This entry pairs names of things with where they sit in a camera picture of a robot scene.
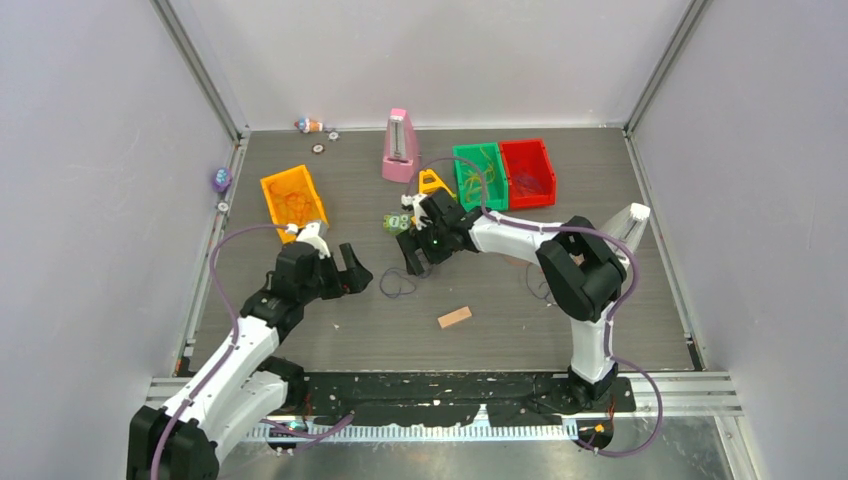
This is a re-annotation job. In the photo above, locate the green plastic bin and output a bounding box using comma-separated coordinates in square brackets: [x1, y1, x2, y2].
[452, 143, 509, 211]

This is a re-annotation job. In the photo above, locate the green owl toy block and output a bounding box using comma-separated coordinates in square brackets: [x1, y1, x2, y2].
[383, 213, 414, 235]

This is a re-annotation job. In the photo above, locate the wooden block near centre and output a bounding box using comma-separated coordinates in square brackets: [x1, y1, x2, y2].
[437, 306, 473, 329]

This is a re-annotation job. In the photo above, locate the upright yellow triangle block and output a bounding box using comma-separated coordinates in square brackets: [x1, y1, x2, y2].
[418, 169, 457, 200]

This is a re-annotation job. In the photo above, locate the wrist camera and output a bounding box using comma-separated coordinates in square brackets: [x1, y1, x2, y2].
[401, 193, 430, 230]
[283, 220, 331, 259]

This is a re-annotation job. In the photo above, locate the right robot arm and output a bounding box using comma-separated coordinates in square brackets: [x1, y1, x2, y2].
[396, 189, 628, 411]

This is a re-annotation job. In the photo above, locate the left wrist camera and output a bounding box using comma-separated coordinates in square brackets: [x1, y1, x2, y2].
[283, 220, 331, 259]

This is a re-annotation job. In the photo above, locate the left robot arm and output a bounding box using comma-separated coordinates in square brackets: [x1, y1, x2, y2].
[126, 241, 373, 479]

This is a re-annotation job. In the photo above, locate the pink metronome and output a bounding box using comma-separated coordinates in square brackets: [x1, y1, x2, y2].
[381, 108, 421, 183]

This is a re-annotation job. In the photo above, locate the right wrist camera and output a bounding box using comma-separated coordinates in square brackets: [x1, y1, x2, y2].
[401, 193, 430, 230]

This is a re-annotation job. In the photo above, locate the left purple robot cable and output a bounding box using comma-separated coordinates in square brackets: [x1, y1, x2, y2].
[149, 223, 359, 480]

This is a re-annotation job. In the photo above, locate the yellow plastic bin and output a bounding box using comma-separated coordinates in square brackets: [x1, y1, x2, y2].
[260, 164, 329, 227]

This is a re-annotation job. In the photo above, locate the red plastic bin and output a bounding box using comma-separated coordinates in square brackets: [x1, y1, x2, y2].
[498, 138, 557, 210]

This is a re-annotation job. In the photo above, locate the purple egg toy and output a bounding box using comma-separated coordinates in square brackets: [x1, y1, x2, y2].
[212, 167, 233, 193]

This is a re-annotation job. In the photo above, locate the small clown figurine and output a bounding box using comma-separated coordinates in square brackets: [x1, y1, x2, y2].
[293, 117, 325, 134]

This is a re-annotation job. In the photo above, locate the white metronome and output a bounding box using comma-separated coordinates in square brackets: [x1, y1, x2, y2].
[601, 203, 652, 252]

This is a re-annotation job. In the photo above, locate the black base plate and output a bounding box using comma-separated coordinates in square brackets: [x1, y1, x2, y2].
[279, 372, 636, 427]

